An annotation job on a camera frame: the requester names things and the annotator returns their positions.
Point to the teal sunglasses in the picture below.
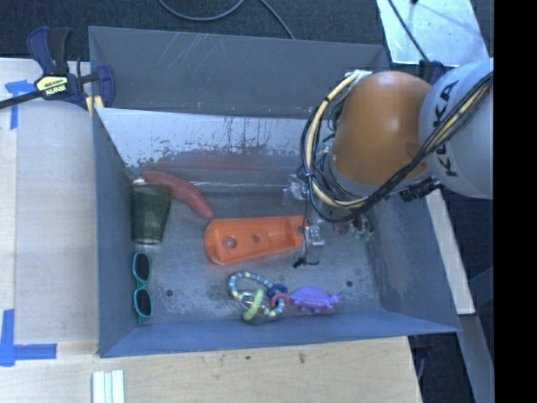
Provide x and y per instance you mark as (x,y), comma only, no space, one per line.
(142,300)

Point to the dark green cup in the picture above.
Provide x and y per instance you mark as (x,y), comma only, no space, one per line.
(149,212)

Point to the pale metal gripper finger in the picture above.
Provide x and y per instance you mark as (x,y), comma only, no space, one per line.
(314,246)
(298,189)

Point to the purple toy dinosaur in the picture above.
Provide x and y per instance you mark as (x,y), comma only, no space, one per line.
(312,299)

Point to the red-brown toy sweet potato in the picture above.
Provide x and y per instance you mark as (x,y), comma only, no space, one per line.
(184,191)

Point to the orange plastic scoop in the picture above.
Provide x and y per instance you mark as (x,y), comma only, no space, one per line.
(247,239)

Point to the grey metal bin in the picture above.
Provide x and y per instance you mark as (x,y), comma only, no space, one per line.
(235,74)

